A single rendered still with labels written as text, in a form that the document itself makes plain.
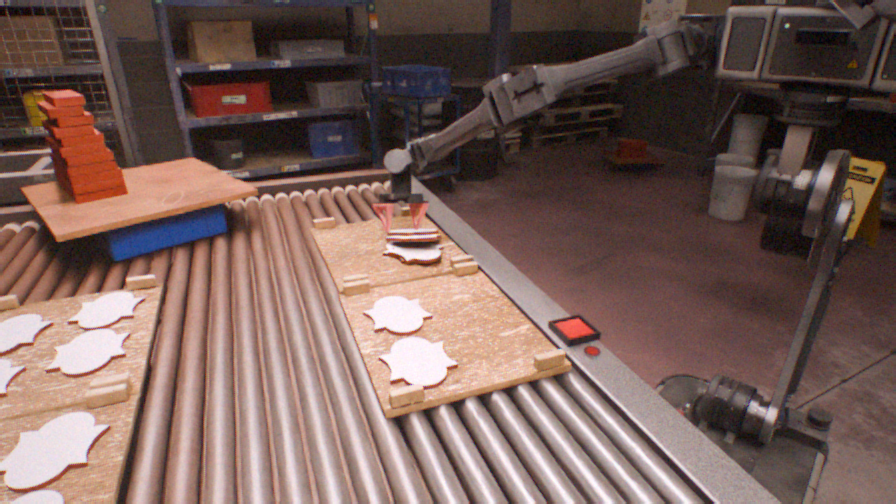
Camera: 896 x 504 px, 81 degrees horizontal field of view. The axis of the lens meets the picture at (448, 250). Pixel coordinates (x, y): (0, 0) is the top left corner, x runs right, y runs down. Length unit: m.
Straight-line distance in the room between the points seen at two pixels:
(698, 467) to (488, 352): 0.39
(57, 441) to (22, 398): 0.17
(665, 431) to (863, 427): 1.88
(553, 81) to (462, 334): 0.52
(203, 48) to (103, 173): 3.56
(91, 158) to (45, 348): 0.64
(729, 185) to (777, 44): 3.27
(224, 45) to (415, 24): 2.20
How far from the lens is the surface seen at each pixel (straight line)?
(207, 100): 5.22
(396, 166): 1.33
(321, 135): 5.51
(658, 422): 0.96
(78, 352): 1.21
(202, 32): 5.23
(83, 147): 1.73
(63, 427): 1.03
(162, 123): 5.89
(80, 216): 1.65
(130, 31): 5.81
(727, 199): 4.66
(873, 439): 2.73
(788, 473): 2.02
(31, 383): 1.18
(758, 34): 1.41
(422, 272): 1.29
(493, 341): 1.04
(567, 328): 1.12
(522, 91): 1.06
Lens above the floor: 1.52
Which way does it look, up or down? 25 degrees down
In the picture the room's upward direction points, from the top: straight up
